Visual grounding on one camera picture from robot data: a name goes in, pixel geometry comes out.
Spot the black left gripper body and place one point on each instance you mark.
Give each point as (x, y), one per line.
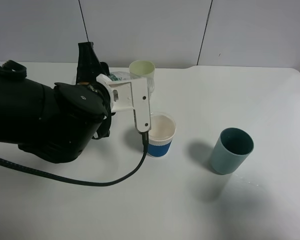
(91, 94)

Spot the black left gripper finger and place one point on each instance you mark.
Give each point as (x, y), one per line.
(87, 56)

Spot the clear green-label water bottle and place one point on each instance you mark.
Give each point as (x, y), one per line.
(121, 75)

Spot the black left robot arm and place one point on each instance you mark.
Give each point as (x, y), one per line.
(55, 123)

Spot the pale green plastic cup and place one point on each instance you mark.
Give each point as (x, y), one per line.
(142, 68)

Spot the white blue-sleeve paper cup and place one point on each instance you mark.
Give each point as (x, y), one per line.
(157, 141)

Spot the teal plastic cup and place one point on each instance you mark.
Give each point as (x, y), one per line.
(233, 146)

